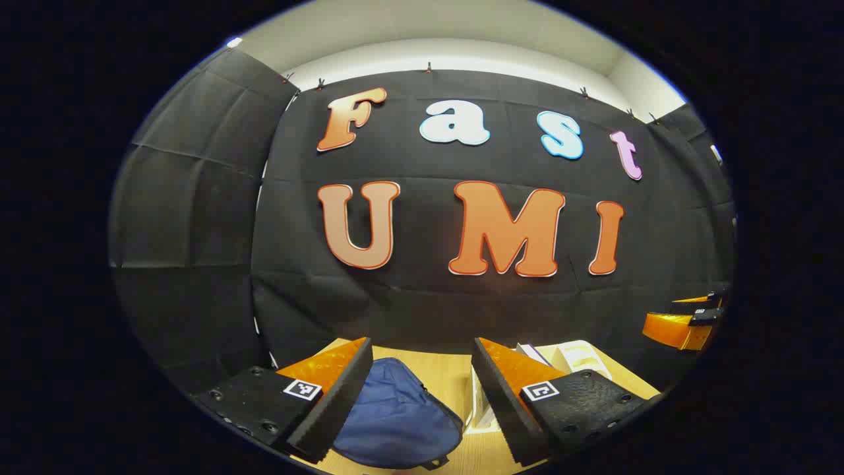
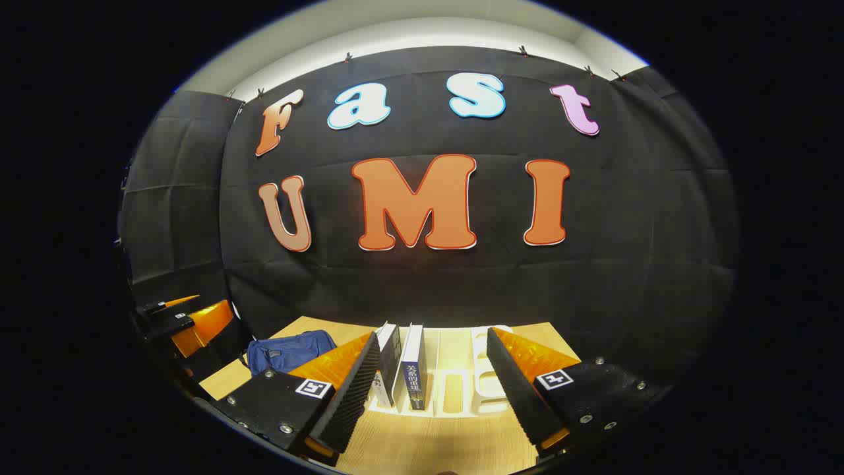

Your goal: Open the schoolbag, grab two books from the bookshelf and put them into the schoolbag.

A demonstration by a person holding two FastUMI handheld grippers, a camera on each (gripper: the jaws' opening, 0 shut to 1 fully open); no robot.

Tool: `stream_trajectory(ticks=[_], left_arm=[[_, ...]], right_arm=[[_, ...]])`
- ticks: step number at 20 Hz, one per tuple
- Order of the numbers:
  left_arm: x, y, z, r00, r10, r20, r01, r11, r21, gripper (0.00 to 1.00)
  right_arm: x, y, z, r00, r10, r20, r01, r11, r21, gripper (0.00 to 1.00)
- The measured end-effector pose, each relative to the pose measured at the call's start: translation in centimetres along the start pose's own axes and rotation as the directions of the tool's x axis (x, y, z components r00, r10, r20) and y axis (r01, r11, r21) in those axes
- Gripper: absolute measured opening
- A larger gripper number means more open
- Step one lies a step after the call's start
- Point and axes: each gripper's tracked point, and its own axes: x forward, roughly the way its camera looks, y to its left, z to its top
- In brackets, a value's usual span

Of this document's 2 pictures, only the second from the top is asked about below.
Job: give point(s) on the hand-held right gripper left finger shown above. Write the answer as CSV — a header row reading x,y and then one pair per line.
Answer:
x,y
349,402

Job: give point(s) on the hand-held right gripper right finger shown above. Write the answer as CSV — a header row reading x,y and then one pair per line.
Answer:
x,y
514,389

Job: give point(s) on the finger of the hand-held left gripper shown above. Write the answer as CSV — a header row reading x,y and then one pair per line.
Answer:
x,y
204,323
151,308

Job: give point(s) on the white book dark spine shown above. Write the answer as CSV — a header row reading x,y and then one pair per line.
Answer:
x,y
389,356

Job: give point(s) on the white bookshelf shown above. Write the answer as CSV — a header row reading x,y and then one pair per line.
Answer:
x,y
455,369

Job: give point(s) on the white book blue spine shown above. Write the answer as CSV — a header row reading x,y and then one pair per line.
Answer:
x,y
414,369

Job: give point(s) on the blue schoolbag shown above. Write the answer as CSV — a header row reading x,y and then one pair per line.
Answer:
x,y
290,349

